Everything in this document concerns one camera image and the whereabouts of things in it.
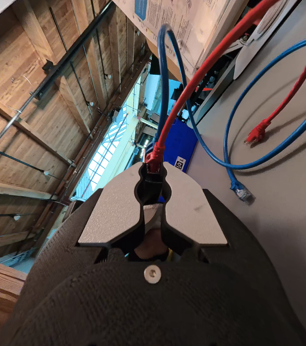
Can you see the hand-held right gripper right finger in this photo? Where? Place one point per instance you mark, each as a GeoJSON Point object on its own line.
{"type": "Point", "coordinates": [190, 213]}

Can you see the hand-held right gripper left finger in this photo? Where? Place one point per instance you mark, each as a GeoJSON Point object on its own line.
{"type": "Point", "coordinates": [112, 213]}

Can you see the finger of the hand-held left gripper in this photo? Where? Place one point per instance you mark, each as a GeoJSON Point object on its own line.
{"type": "Point", "coordinates": [150, 213]}

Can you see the grey desk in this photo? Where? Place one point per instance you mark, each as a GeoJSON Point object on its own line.
{"type": "Point", "coordinates": [277, 216]}

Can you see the person's left hand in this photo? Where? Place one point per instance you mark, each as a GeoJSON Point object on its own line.
{"type": "Point", "coordinates": [151, 243]}

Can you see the blue plastic bin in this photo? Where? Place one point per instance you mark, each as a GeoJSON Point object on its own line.
{"type": "Point", "coordinates": [180, 146]}

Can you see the document stand with instruction sheet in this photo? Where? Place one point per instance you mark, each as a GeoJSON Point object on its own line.
{"type": "Point", "coordinates": [169, 16]}

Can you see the black ceiling light rail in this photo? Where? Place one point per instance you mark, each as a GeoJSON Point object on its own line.
{"type": "Point", "coordinates": [49, 66]}

